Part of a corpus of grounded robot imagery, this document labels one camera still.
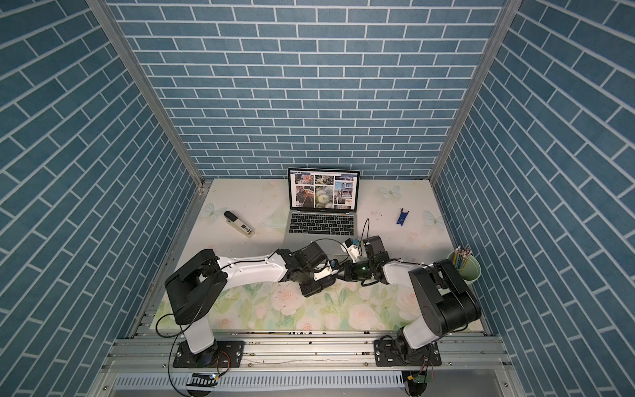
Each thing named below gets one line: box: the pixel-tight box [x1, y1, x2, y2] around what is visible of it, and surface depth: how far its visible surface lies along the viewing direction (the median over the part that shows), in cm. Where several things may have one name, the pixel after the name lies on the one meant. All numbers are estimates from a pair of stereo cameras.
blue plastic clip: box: [396, 208, 410, 227], surface depth 107 cm
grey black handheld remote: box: [224, 210, 256, 239], surface depth 103 cm
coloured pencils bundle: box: [453, 244, 473, 272], surface depth 79 cm
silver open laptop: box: [284, 167, 361, 260], surface depth 104 cm
